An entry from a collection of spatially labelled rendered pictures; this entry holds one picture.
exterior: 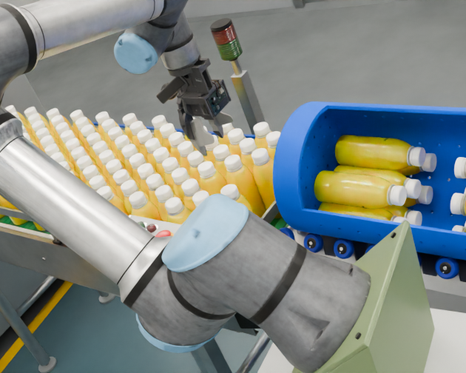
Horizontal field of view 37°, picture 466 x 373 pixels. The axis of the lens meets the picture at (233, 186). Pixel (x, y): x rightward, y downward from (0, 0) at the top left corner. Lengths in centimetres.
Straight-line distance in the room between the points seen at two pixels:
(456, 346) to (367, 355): 26
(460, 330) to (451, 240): 27
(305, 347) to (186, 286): 16
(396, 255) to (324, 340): 14
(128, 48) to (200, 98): 21
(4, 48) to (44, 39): 7
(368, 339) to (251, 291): 15
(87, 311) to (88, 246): 227
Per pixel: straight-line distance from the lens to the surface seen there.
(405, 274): 90
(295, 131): 141
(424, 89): 382
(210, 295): 87
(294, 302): 84
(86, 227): 96
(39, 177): 98
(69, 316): 327
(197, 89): 139
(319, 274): 85
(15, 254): 231
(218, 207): 84
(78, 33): 103
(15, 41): 95
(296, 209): 141
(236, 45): 195
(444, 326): 106
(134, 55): 123
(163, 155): 181
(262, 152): 165
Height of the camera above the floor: 196
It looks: 34 degrees down
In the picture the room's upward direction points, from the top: 22 degrees counter-clockwise
